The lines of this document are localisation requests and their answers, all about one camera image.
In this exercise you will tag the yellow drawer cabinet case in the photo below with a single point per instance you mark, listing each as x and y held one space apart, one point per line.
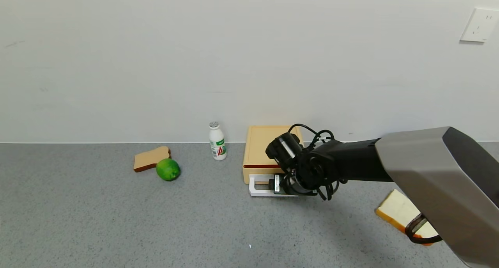
259 147

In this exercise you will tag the brown toast slice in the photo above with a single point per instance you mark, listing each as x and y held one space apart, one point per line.
149 159

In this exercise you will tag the green lime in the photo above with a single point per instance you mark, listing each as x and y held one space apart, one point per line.
168 169

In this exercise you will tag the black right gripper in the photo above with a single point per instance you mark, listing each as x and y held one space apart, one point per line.
277 184

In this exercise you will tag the white milk drink bottle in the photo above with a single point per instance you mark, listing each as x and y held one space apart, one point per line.
218 145

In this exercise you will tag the white wall socket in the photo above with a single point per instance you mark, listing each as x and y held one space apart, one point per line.
480 25

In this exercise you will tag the white bread slice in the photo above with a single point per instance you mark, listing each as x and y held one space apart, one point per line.
393 211

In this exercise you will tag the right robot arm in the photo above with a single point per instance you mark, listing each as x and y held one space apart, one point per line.
429 163

